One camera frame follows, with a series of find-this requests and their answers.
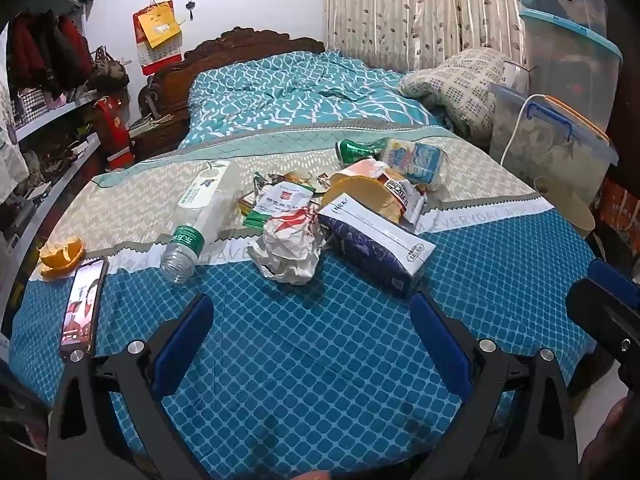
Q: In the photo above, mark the teal patterned quilt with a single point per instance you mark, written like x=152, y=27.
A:
x=300, y=85

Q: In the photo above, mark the light blue white tissue packet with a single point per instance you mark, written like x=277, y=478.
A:
x=415, y=162

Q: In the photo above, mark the large blue-lidded clear storage box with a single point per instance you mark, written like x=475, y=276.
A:
x=565, y=45

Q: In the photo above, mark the red yellow wall calendar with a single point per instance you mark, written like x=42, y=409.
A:
x=157, y=30

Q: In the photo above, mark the navy tissue pack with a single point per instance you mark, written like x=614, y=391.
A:
x=375, y=240

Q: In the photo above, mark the white paper packet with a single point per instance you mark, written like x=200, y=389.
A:
x=285, y=200

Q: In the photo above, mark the pink paper noodle cup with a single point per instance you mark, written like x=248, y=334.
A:
x=365, y=195

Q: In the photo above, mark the smartphone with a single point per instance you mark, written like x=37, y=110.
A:
x=85, y=305

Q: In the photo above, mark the floral white cloth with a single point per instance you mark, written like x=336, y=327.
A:
x=10, y=125

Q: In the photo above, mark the brown handbag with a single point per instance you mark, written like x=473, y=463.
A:
x=107, y=70

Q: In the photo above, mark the grey shelf rack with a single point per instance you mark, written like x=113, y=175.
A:
x=55, y=125

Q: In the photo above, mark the white red paper wrapper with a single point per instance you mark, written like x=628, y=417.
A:
x=290, y=245

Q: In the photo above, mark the orange peel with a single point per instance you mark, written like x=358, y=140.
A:
x=60, y=257

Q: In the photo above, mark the crushed green can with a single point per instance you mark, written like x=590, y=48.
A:
x=357, y=151

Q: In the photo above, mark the beige trash bin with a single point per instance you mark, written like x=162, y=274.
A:
x=565, y=210

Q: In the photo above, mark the orange red bag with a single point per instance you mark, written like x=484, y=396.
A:
x=617, y=205

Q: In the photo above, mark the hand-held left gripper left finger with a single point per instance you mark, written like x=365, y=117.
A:
x=182, y=350

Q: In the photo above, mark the hanging wall ornament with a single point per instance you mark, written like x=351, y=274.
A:
x=189, y=2

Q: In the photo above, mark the hanging dark red clothes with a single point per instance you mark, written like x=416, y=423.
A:
x=45, y=50

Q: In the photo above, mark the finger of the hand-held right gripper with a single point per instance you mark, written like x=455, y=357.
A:
x=617, y=280
x=610, y=325

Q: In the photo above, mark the clear plastic bottle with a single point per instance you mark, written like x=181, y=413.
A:
x=200, y=210

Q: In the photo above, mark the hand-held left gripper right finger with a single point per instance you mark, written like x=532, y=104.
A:
x=440, y=355

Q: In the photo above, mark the leaf print curtain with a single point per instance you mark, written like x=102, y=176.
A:
x=415, y=5

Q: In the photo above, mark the patterned beige pillow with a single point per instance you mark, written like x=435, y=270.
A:
x=460, y=85

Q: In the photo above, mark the red gift box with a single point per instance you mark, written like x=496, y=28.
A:
x=116, y=132

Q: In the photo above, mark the person's right hand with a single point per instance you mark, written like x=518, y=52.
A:
x=612, y=435

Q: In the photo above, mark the green sachet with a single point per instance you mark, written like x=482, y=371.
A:
x=256, y=220

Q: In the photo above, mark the carved wooden headboard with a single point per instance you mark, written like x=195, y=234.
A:
x=170, y=85

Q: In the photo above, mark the orange white snack wrapper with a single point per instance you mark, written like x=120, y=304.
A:
x=407, y=197

